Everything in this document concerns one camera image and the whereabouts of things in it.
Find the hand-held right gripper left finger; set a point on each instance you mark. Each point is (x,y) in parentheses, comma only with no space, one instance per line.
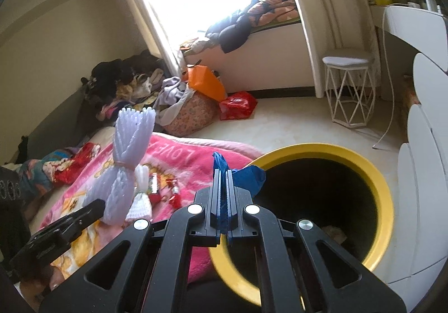
(221,218)

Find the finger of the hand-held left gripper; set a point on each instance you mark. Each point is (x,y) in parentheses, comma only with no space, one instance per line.
(70,225)

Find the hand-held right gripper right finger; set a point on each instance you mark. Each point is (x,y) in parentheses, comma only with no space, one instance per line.
(231,209)

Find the blue plastic wrapper piece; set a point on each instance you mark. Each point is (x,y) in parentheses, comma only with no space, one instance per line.
(248,178)

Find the red candy tube wrapper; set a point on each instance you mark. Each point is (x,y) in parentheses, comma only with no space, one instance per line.
(155,185)

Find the large white foam fruit net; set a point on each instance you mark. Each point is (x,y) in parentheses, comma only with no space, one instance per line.
(131,138)

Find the yellow-rimmed black trash bin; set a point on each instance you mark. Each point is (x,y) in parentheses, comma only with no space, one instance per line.
(379,194)

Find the person's left hand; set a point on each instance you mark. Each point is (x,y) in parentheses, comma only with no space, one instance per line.
(45,281)

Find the red and white candy wrapper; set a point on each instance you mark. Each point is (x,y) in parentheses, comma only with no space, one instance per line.
(173,194)

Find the red printed cloth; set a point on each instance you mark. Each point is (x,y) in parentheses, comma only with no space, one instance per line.
(78,162)

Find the pink printed blanket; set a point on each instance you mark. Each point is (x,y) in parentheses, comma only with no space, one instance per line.
(182,159)

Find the small white foam fruit net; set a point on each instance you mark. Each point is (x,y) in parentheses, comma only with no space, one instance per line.
(140,204)

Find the floral fabric basket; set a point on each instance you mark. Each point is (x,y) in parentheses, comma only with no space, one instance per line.
(190,117)

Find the white crumpled tissue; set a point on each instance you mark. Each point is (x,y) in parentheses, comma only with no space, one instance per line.
(332,233)

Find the red plastic bag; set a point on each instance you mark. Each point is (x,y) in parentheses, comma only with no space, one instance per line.
(238,104)

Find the orange paper bag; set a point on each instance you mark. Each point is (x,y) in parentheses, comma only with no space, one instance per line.
(204,83)

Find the pile of mixed clothes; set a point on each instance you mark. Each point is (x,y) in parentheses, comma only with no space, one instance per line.
(115,81)

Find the clothes heap on window seat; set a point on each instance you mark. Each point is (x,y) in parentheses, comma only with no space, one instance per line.
(252,15)

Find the cream window curtain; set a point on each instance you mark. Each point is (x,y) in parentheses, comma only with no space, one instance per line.
(329,18)
(154,18)

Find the white dressing desk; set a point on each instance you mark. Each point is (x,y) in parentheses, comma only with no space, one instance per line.
(406,20)

